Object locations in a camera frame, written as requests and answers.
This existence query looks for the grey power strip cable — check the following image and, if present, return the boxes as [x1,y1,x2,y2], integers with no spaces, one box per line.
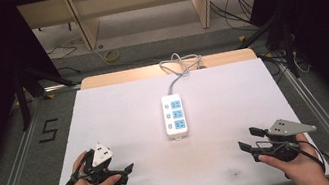
[156,48,209,98]

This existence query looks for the thin black floor cable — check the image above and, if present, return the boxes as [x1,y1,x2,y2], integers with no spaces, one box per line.
[44,41,80,63]

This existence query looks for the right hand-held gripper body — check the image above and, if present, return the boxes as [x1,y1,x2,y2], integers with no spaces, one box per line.
[247,113,322,169]

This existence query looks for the white power strip blue sockets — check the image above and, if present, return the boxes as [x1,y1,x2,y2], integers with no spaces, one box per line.
[159,91,191,143]

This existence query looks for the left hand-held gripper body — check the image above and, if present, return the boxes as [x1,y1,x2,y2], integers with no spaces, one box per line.
[78,138,128,185]

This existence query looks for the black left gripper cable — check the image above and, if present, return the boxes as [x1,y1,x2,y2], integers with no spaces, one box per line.
[48,151,96,185]

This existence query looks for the black metal stand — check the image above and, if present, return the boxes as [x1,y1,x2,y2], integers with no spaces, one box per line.
[9,58,81,133]
[234,12,302,88]

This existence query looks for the yellow coiled cable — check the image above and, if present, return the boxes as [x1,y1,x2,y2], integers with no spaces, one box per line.
[101,47,122,65]

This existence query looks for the white floor cable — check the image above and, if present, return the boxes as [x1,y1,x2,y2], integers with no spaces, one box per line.
[291,47,313,75]

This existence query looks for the person's right hand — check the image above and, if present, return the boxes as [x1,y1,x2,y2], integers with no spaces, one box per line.
[255,129,329,185]

